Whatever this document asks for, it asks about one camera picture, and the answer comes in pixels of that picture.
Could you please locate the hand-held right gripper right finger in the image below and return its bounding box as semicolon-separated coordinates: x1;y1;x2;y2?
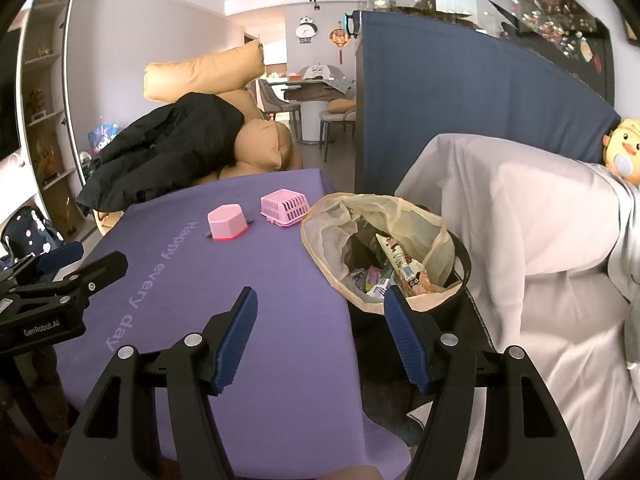
382;285;586;480

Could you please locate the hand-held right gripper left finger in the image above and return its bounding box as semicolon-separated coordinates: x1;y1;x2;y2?
62;286;259;480

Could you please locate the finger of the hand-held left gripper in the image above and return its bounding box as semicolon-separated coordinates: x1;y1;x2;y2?
10;251;129;307
0;241;85;287

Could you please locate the navy spotted bag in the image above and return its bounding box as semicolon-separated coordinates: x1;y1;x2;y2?
0;205;66;261

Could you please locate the purple tablecloth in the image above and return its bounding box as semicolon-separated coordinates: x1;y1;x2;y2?
52;168;408;480

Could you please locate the pink hexagonal box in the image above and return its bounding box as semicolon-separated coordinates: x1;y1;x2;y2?
206;203;254;243

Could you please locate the colourful gift bag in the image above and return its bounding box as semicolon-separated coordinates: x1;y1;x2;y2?
87;122;121;155

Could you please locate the pink plastic basket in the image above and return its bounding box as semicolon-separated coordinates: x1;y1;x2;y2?
260;188;312;228

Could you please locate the black jacket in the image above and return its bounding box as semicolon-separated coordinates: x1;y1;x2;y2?
75;91;247;217

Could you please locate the white shelf unit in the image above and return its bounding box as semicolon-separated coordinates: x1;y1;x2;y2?
15;0;88;241

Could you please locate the dining table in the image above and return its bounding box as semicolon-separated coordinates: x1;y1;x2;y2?
277;76;357;145

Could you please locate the dining chair with cushion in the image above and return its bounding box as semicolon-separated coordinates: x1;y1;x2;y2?
318;99;357;162

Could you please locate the grey dining chair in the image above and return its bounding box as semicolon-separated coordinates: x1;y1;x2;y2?
257;77;301;123

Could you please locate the blue cloth covered cabinet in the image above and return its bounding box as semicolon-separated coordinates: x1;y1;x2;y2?
354;10;623;196

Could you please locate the mesh food cover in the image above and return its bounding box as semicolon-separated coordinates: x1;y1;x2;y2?
298;62;348;93

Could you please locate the yellow duck plush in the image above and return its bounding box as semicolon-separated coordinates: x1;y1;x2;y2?
602;117;640;184

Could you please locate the red wall ornament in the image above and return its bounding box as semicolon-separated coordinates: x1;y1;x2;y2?
328;19;351;65

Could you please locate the panda wall clock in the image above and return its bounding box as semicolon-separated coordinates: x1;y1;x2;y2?
295;16;318;45

